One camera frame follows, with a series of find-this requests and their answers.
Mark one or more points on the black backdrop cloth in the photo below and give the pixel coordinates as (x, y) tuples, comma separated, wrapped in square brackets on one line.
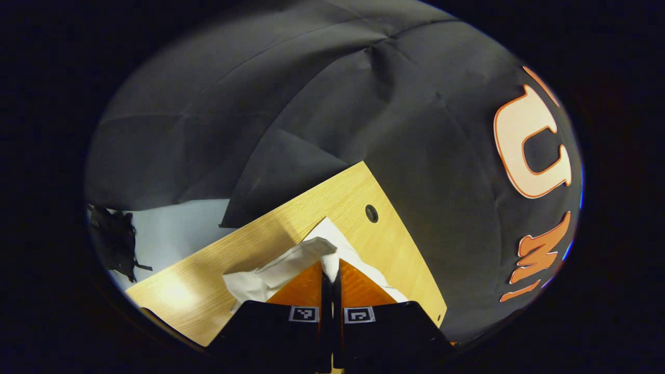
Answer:
[(311, 104)]

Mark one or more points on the dark cloth bundle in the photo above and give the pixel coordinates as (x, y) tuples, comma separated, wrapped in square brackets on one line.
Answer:
[(114, 239)]

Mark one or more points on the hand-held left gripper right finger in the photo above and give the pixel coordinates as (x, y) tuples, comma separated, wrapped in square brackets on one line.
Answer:
[(384, 327)]

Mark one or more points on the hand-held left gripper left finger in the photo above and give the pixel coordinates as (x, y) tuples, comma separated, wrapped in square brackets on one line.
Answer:
[(280, 327)]

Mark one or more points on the white jeans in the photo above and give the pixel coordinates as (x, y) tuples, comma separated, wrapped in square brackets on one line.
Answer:
[(291, 262)]

